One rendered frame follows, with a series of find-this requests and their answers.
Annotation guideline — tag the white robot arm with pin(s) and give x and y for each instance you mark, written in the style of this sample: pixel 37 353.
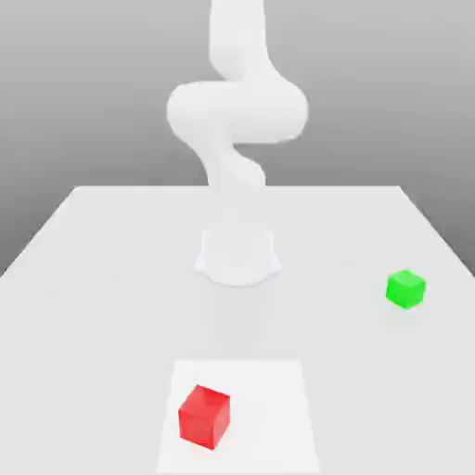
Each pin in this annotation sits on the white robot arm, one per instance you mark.
pixel 237 111

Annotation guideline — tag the small green cube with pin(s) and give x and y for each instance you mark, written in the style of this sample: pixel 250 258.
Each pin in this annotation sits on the small green cube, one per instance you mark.
pixel 405 289

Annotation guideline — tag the small red cube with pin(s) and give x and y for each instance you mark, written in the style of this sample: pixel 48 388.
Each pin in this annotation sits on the small red cube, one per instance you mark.
pixel 203 417

